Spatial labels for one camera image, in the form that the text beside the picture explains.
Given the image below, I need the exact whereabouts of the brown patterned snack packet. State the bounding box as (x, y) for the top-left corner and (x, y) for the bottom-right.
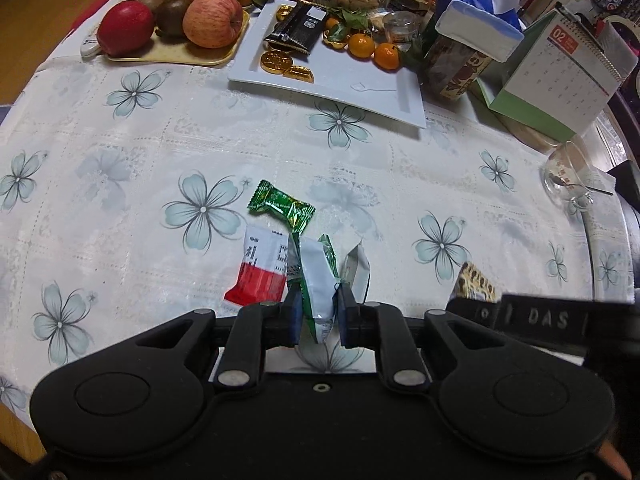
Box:
(459, 261), (501, 303)

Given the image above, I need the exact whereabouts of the desk calendar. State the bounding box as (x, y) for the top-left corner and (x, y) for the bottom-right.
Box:
(487, 10), (638, 141)

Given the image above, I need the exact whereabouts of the yellow fruit tray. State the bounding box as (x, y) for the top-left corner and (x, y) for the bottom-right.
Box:
(102, 0), (251, 67)

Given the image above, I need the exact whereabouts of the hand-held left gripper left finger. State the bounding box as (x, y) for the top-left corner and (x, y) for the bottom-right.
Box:
(134, 291), (305, 393)

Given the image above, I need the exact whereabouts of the white green snack packet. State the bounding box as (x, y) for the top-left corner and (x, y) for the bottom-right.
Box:
(299, 234), (342, 344)

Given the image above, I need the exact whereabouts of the white silver snack packet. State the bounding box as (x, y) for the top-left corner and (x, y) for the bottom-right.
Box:
(341, 242), (371, 306)

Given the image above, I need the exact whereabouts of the white floral tablecloth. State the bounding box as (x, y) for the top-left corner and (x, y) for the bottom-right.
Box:
(0, 0), (638, 413)

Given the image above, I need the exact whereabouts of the green foil candy packet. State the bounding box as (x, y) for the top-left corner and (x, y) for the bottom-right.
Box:
(247, 180), (316, 233)

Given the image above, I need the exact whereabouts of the red white snack packet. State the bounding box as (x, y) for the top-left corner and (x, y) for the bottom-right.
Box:
(223, 225), (291, 306)

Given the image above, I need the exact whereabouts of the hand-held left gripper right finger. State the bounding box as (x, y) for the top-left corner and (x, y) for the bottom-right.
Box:
(337, 285), (507, 395)

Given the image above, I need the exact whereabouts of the small clear glass jar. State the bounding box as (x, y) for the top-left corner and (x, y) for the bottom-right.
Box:
(382, 10), (423, 46)

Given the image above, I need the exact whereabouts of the gold foil chocolate coin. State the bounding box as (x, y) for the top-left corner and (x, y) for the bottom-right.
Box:
(261, 50), (293, 73)
(282, 64), (315, 83)

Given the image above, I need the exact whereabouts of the pink yellow apple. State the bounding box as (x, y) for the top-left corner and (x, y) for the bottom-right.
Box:
(182, 0), (244, 49)

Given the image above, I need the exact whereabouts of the red apple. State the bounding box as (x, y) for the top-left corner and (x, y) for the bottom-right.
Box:
(96, 1), (155, 57)

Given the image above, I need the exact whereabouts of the clear glass cup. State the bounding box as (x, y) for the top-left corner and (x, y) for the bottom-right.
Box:
(541, 141), (596, 206)

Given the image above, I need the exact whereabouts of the blue white tissue pack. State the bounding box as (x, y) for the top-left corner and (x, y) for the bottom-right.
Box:
(432, 0), (525, 63)

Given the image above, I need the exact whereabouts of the metal spoon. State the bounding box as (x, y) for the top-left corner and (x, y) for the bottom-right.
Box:
(549, 172), (615, 196)

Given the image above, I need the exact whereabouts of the brown patterned canister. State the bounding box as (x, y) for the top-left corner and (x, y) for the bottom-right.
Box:
(424, 35), (493, 103)

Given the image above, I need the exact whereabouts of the black chocolate bar packet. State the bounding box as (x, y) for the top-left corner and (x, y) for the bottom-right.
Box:
(263, 1), (328, 54)

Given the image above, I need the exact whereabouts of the white rectangular plate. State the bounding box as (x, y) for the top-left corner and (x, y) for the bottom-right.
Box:
(227, 0), (427, 129)

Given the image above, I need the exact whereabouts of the white remote control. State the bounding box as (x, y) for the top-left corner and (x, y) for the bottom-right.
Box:
(80, 30), (103, 58)

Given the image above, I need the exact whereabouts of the single mandarin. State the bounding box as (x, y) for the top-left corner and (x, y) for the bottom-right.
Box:
(373, 42), (402, 70)
(348, 32), (376, 58)

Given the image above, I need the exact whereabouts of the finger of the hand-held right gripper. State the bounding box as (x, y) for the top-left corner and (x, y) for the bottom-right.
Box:
(446, 296), (503, 335)

